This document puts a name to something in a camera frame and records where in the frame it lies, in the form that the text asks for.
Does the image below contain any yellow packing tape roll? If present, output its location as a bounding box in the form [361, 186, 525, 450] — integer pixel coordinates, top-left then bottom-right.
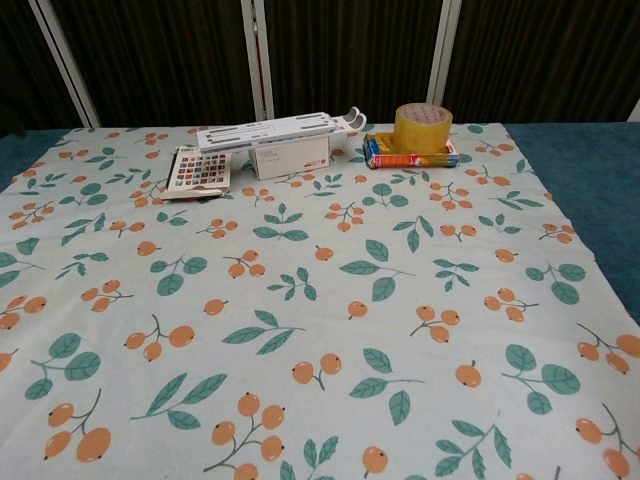
[393, 103, 454, 151]

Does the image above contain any card with colourful squares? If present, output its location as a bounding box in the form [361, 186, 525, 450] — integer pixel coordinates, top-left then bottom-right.
[159, 145, 234, 202]

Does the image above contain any small white cardboard box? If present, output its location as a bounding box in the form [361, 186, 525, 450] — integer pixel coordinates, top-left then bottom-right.
[248, 135, 331, 181]

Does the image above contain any orange fruit print tablecloth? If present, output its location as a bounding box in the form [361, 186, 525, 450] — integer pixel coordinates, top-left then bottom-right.
[0, 122, 640, 480]

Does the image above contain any colourful flat small box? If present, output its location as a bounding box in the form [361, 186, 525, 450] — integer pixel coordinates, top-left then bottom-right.
[362, 132, 460, 171]

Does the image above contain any white plastic folding stand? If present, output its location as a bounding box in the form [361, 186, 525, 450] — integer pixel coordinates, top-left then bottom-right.
[195, 105, 369, 152]

